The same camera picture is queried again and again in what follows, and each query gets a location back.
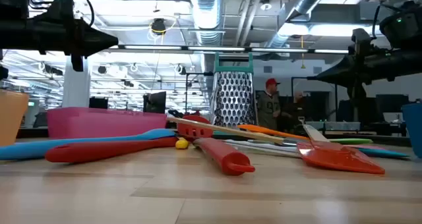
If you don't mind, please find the grey green patterned knife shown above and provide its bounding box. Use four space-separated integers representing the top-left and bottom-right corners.
226 139 287 151

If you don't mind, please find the black hanging cable reel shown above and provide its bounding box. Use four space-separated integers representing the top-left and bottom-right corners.
150 18 168 36

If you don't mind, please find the pink plastic bin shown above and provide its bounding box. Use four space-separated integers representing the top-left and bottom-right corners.
46 106 168 140

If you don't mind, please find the green silicone spatula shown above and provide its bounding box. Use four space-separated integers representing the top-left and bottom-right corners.
328 138 374 146

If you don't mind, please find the wide silver ventilation duct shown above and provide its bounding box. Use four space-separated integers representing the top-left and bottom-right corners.
188 0 226 47

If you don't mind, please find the blue silicone spoon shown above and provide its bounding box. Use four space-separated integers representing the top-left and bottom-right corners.
0 128 177 161

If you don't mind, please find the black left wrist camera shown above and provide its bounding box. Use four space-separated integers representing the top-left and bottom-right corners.
57 0 76 21

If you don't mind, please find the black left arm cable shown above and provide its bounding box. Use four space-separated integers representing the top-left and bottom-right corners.
70 0 96 28

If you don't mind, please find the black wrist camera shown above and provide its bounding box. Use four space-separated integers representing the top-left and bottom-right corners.
57 0 76 21
350 28 373 55

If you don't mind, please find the orange silicone spatula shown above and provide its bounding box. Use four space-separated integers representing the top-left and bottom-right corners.
237 124 311 141

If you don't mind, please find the pink silicone spatula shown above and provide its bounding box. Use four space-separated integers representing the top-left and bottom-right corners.
346 144 393 151

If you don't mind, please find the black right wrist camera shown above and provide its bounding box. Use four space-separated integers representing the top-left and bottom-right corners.
350 28 373 55

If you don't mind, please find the yellow hanging cord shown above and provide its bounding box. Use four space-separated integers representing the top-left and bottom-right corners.
299 35 307 70

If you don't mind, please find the red spatula wooden handle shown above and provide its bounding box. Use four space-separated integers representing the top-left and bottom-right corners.
296 124 386 175

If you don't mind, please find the orange plastic bin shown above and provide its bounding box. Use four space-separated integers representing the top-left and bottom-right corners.
0 88 30 148

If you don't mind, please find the teal metal box grater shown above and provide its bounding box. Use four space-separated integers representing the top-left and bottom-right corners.
207 51 261 138

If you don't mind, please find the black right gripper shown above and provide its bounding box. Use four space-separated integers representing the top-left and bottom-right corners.
307 51 394 100

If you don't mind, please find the blue silicone spatula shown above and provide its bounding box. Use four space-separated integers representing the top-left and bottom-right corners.
354 147 411 159

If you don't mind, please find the person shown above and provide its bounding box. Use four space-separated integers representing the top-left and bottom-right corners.
256 78 283 131
289 91 308 126

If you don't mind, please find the white building pillar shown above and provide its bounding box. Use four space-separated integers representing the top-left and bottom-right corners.
61 57 92 109

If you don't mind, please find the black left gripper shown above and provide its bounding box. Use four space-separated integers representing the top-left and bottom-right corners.
38 14 119 72

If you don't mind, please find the small dark office monitor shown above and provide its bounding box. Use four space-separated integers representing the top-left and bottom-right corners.
88 96 109 109

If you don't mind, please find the white blue patterned knife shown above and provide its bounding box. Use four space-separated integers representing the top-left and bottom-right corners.
230 142 303 159

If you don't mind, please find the blue plastic bin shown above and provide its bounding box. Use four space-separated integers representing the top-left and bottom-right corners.
401 101 422 159

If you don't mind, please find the dark red solid spoon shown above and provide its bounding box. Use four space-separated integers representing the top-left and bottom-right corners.
45 136 179 164

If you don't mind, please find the red slotted spoon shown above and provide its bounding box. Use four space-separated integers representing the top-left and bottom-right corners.
177 115 256 177

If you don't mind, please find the yellow silicone spoon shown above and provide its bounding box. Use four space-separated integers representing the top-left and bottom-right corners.
174 137 191 150

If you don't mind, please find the black metal table frame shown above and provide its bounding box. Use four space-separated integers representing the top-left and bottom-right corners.
16 127 409 148

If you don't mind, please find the long strip light bar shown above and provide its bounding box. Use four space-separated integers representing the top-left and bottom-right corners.
108 44 350 55

